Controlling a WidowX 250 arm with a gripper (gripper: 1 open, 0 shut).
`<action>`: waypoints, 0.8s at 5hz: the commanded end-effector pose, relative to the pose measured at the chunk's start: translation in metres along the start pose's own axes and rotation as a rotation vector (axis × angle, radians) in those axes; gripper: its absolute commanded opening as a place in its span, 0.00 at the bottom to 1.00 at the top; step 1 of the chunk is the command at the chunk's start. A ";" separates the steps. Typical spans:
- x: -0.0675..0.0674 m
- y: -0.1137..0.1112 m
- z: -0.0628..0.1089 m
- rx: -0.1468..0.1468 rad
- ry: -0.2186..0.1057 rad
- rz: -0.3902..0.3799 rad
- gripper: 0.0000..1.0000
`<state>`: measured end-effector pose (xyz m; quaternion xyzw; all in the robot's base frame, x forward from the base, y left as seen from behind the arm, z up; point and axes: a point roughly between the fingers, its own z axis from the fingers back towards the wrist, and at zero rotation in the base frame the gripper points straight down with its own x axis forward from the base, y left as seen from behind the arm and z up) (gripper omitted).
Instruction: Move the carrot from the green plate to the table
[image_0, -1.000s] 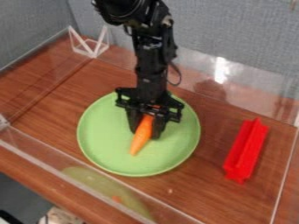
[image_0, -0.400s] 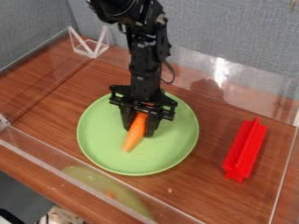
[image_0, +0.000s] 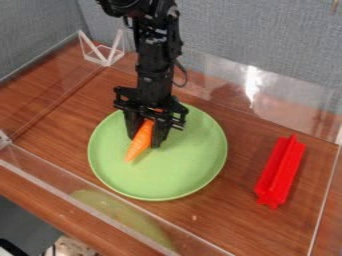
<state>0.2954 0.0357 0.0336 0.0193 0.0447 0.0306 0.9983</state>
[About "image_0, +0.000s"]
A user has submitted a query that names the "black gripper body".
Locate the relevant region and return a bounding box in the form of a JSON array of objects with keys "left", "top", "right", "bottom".
[{"left": 113, "top": 63, "right": 188, "bottom": 130}]

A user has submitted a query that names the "red plastic block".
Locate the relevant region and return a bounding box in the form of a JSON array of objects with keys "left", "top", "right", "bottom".
[{"left": 253, "top": 135, "right": 305, "bottom": 209}]

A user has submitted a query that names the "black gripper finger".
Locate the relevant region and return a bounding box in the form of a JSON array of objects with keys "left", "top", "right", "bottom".
[
  {"left": 122, "top": 110, "right": 144, "bottom": 138},
  {"left": 150, "top": 119, "right": 171, "bottom": 148}
]

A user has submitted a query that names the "clear acrylic corner bracket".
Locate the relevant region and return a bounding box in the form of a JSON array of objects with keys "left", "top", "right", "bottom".
[{"left": 77, "top": 29, "right": 125, "bottom": 67}]

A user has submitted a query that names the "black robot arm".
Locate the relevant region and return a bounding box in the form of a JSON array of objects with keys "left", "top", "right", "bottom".
[{"left": 94, "top": 0, "right": 188, "bottom": 148}]

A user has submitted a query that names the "green round plate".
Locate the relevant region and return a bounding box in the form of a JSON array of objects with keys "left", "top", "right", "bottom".
[{"left": 86, "top": 106, "right": 228, "bottom": 201}]

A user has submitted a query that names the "orange toy carrot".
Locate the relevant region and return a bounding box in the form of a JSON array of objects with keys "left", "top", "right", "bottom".
[{"left": 124, "top": 119, "right": 155, "bottom": 162}]

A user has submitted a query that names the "black cable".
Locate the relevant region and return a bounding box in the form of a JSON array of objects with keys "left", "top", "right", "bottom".
[{"left": 169, "top": 59, "right": 189, "bottom": 89}]

